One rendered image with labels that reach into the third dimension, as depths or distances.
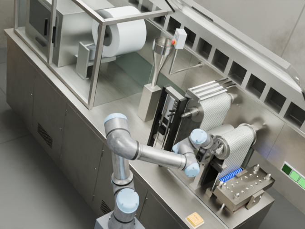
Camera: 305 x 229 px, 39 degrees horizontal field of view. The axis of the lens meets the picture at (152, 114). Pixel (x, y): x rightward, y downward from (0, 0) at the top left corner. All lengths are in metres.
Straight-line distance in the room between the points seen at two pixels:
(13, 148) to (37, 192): 0.56
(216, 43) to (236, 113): 0.46
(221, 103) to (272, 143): 0.39
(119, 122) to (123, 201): 0.44
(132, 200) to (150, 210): 0.57
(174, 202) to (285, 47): 1.88
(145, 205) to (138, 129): 0.55
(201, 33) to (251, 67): 0.43
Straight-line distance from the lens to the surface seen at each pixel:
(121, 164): 2.19
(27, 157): 3.96
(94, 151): 3.11
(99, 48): 2.80
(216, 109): 2.60
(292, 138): 2.61
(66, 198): 3.66
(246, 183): 2.71
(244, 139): 2.58
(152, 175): 2.70
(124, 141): 1.95
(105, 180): 3.13
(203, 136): 2.16
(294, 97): 2.53
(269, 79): 2.59
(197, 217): 2.54
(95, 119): 3.01
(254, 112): 2.70
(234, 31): 2.16
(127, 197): 2.24
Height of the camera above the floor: 2.80
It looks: 37 degrees down
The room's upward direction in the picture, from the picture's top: 15 degrees clockwise
